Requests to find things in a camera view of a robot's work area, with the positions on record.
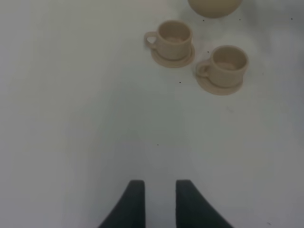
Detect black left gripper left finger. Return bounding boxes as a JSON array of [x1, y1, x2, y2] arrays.
[[99, 180, 145, 228]]

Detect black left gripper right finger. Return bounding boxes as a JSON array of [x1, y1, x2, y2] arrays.
[[175, 180, 233, 228]]

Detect tan ceramic teapot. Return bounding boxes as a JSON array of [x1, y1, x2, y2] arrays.
[[188, 0, 242, 19]]

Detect tan near cup saucer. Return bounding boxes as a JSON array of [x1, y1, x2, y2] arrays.
[[195, 76, 243, 96]]

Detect tan cup saucer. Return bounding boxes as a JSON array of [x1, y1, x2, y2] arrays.
[[195, 76, 243, 96], [151, 45, 195, 68]]

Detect tan near teacup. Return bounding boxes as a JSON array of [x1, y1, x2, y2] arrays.
[[196, 45, 249, 88]]

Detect tan teacup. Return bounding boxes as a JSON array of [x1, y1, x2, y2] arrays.
[[196, 45, 249, 88], [144, 20, 192, 61]]

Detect tan far cup saucer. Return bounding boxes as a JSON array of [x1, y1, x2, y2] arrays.
[[151, 45, 195, 68]]

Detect tan far teacup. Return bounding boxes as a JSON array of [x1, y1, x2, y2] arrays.
[[144, 20, 192, 61]]

